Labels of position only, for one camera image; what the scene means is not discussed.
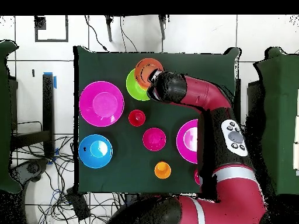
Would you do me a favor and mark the red cup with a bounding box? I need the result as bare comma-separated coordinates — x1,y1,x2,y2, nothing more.
128,109,147,127

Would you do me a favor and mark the green bowl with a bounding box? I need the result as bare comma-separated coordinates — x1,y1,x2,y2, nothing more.
126,68,151,102

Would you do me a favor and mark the orange bowl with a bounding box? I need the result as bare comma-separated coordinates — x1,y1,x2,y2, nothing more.
134,58,165,90

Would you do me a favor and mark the small crimson bowl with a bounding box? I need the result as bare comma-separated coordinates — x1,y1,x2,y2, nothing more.
142,127,167,152

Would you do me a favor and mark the large pink bowl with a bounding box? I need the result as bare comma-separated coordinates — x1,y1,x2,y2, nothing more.
78,80,125,128
176,118,199,165

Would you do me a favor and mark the orange cup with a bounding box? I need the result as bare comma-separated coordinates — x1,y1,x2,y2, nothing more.
154,161,172,180

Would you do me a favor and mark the blue bowl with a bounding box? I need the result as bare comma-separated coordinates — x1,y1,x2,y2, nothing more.
78,134,113,169

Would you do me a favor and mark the dark green tablecloth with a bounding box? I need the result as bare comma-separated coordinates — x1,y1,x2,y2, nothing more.
73,45,241,195

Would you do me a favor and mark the metal chair leg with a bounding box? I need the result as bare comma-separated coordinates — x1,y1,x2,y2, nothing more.
158,15,168,40
104,15,113,43

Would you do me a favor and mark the blue tape strip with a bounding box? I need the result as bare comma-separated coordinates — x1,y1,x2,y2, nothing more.
43,71,57,89

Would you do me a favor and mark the black power strip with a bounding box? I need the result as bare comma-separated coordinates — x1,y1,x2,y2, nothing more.
65,186,91,221

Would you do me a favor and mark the green cloth side table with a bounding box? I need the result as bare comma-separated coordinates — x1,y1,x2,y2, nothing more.
253,45,299,197
0,40,22,194

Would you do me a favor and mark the black table frame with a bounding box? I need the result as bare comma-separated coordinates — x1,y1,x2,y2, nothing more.
10,73,55,159

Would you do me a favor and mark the black pedestal leg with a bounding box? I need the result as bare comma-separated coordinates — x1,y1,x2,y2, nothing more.
10,158,50,187

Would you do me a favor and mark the grey square floor frame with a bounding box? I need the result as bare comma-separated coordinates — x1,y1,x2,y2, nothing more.
34,15,69,43

